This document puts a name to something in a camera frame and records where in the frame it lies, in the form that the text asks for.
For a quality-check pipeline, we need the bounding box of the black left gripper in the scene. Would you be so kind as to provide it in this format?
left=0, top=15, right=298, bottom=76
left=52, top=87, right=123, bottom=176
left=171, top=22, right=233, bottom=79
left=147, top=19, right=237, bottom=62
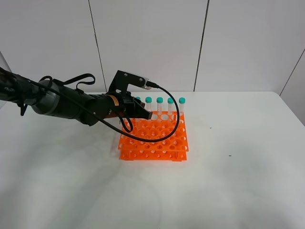
left=102, top=92, right=153, bottom=120

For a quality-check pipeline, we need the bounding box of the orange test tube rack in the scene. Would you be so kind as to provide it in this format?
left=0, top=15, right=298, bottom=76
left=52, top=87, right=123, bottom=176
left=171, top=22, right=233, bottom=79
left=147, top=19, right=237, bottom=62
left=118, top=110, right=190, bottom=162

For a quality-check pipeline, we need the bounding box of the teal-capped test tube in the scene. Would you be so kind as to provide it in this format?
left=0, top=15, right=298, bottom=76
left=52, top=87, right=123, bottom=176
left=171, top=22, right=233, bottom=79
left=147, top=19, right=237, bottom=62
left=135, top=118, right=142, bottom=128

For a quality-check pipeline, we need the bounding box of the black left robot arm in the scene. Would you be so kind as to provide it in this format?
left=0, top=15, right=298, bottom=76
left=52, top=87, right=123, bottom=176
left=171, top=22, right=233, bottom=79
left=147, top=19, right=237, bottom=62
left=0, top=69, right=152, bottom=126

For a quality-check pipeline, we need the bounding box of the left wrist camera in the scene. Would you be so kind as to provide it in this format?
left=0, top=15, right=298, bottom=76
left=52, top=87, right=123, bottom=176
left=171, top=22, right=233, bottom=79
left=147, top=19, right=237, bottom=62
left=108, top=70, right=151, bottom=95

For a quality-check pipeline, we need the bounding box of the left black camera cable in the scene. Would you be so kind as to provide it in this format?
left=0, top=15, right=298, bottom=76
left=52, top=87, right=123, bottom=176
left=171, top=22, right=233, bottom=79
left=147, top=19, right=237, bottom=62
left=0, top=73, right=181, bottom=143

